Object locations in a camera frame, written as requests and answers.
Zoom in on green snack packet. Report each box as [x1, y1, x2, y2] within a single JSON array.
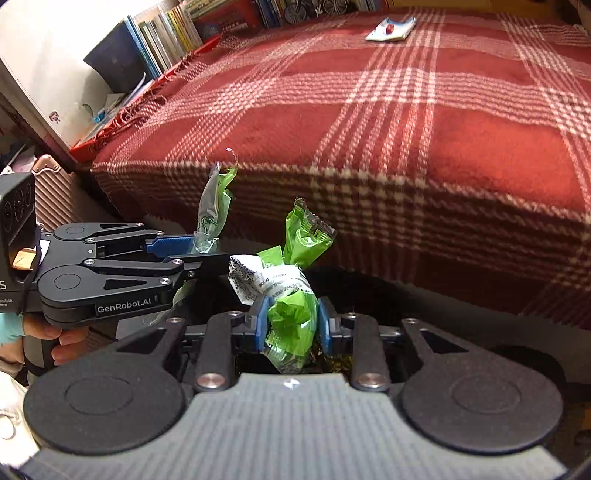
[[228, 196, 335, 376]]

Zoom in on miniature bicycle model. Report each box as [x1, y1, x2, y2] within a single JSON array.
[[283, 0, 348, 23]]

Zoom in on pink suitcase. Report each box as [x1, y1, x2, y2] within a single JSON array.
[[32, 154, 116, 241]]

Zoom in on white blue booklet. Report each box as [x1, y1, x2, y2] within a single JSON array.
[[365, 16, 417, 42]]

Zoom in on white paper sheets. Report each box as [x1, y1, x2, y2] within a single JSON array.
[[81, 90, 139, 144]]

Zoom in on person's left hand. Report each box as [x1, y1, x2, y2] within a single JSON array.
[[21, 316, 89, 367]]

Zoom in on stack of flat books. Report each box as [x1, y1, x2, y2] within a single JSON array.
[[182, 0, 241, 19]]

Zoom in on black trash bin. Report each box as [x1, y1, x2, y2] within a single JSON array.
[[182, 251, 571, 377]]

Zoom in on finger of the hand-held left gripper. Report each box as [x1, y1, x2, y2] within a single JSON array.
[[53, 223, 195, 257], [83, 251, 230, 301]]

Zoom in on white cloth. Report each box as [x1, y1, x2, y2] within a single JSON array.
[[0, 369, 40, 457]]

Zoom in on red plastic folder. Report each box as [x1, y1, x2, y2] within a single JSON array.
[[69, 34, 222, 162]]

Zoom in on person's left forearm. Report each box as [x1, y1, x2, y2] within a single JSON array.
[[0, 311, 24, 365]]

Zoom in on green clear wrapper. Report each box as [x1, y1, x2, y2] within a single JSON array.
[[191, 161, 238, 256]]

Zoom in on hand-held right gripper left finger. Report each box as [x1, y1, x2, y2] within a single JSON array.
[[113, 295, 272, 393]]

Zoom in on dark blue folder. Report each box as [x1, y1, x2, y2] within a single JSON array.
[[83, 18, 155, 95]]

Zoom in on row of thin leaning books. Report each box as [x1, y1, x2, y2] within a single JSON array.
[[124, 0, 204, 81]]

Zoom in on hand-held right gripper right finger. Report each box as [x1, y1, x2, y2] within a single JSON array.
[[318, 296, 474, 393]]

